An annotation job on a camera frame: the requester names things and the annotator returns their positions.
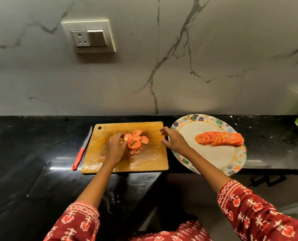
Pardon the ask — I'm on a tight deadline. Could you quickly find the person's right hand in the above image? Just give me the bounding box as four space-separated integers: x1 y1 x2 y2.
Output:
160 126 192 157

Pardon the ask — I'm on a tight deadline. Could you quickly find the person's left hand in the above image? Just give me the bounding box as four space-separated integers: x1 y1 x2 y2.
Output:
104 132 128 169

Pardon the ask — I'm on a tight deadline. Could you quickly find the pile of tomato slices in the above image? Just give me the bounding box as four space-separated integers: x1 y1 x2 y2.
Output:
123 130 150 156

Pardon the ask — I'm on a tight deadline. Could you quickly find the red handled knife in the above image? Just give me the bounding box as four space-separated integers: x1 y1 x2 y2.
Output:
71 126 93 171

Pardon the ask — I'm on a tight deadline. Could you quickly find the floral rimmed plate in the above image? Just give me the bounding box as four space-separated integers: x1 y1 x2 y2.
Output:
169 113 247 177

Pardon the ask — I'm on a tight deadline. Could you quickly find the row of tomato slices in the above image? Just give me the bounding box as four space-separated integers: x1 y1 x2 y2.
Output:
195 131 245 147

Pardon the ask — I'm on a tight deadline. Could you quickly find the person's right forearm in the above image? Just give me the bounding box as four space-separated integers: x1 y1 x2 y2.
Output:
185 149 232 193

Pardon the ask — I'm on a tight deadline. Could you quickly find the person's left forearm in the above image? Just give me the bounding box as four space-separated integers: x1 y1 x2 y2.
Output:
76 163 114 209

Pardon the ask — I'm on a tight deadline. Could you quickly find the wooden cutting board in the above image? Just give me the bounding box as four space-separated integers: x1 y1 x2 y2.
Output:
81 121 169 175

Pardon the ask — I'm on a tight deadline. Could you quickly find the brown lower cabinet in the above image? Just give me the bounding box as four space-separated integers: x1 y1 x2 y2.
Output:
161 173 298 211

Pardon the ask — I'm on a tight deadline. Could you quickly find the red patterned left sleeve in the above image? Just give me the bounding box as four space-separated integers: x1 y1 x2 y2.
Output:
43 201 101 241

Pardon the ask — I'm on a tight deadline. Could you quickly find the red patterned sleeve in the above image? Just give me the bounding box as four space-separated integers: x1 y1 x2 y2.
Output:
217 180 298 241
43 201 101 241

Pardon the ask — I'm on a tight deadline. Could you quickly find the red patterned tunic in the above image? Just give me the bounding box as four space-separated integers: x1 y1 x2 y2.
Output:
129 220 212 241

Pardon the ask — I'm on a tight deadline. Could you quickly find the red patterned right sleeve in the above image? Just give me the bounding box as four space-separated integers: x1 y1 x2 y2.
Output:
217 180 298 241

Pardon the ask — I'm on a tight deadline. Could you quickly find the black cabinet handle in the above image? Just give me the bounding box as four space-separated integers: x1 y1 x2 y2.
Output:
249 175 267 188
264 174 287 187

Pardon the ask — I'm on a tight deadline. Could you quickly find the wall socket and switch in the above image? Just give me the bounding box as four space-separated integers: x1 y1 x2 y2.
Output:
60 18 116 54

